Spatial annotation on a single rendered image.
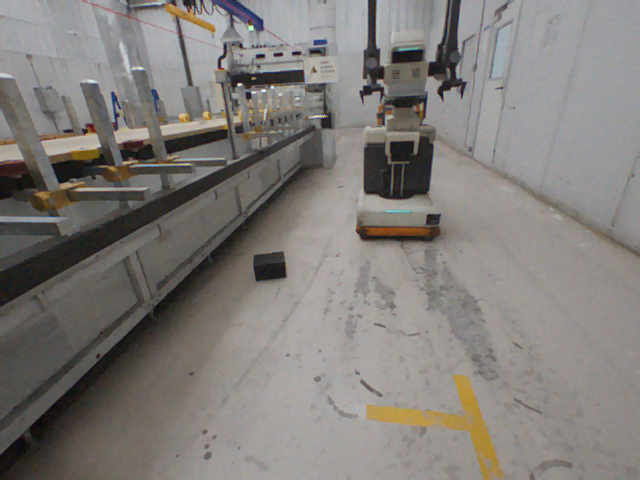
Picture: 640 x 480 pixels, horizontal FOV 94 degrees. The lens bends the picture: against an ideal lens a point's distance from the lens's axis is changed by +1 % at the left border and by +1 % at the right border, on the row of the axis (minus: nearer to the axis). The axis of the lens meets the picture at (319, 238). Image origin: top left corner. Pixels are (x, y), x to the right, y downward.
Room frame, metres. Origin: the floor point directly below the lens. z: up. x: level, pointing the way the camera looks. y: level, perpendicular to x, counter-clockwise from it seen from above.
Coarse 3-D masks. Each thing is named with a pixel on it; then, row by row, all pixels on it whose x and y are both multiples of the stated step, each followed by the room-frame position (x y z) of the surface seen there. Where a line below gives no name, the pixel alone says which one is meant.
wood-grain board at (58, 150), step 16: (144, 128) 2.45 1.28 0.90; (176, 128) 2.21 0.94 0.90; (192, 128) 2.11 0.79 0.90; (208, 128) 2.15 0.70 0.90; (16, 144) 1.61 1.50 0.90; (48, 144) 1.50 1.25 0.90; (64, 144) 1.45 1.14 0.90; (80, 144) 1.41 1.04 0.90; (96, 144) 1.37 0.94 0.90; (144, 144) 1.51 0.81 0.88; (0, 160) 0.98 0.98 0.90; (64, 160) 1.10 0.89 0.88
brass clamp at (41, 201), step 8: (64, 184) 0.89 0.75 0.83; (72, 184) 0.89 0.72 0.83; (80, 184) 0.90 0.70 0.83; (40, 192) 0.81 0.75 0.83; (48, 192) 0.81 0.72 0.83; (56, 192) 0.82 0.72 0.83; (64, 192) 0.84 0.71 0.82; (32, 200) 0.79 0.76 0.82; (40, 200) 0.79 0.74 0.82; (48, 200) 0.79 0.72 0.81; (56, 200) 0.81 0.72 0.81; (64, 200) 0.84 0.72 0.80; (40, 208) 0.79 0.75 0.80; (48, 208) 0.79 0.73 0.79; (56, 208) 0.81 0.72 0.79
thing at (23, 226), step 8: (0, 224) 0.59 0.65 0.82; (8, 224) 0.58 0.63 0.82; (16, 224) 0.58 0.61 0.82; (24, 224) 0.58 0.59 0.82; (32, 224) 0.57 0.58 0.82; (40, 224) 0.57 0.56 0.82; (48, 224) 0.57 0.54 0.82; (56, 224) 0.56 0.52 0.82; (64, 224) 0.58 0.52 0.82; (0, 232) 0.59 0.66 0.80; (8, 232) 0.59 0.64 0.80; (16, 232) 0.58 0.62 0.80; (24, 232) 0.58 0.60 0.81; (32, 232) 0.58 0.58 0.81; (40, 232) 0.57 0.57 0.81; (48, 232) 0.57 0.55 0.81; (56, 232) 0.57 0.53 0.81; (64, 232) 0.57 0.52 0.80
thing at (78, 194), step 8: (16, 192) 0.88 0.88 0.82; (24, 192) 0.88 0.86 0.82; (32, 192) 0.87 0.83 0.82; (72, 192) 0.85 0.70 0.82; (80, 192) 0.85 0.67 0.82; (88, 192) 0.84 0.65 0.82; (96, 192) 0.84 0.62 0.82; (104, 192) 0.83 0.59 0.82; (112, 192) 0.83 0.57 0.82; (120, 192) 0.82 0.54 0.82; (128, 192) 0.82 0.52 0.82; (136, 192) 0.81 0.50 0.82; (144, 192) 0.82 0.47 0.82; (16, 200) 0.88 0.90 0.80; (24, 200) 0.88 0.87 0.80; (72, 200) 0.85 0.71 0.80; (80, 200) 0.85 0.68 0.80; (88, 200) 0.84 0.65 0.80; (96, 200) 0.84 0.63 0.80; (104, 200) 0.83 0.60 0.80; (112, 200) 0.83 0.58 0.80; (120, 200) 0.82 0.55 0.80; (128, 200) 0.82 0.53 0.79; (136, 200) 0.82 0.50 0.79; (144, 200) 0.81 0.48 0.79
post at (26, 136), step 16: (0, 80) 0.81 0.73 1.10; (0, 96) 0.82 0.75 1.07; (16, 96) 0.83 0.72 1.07; (16, 112) 0.82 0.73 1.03; (16, 128) 0.81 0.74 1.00; (32, 128) 0.84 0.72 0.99; (32, 144) 0.82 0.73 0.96; (32, 160) 0.81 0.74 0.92; (48, 160) 0.84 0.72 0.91; (32, 176) 0.82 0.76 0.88; (48, 176) 0.83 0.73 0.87; (64, 208) 0.83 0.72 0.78
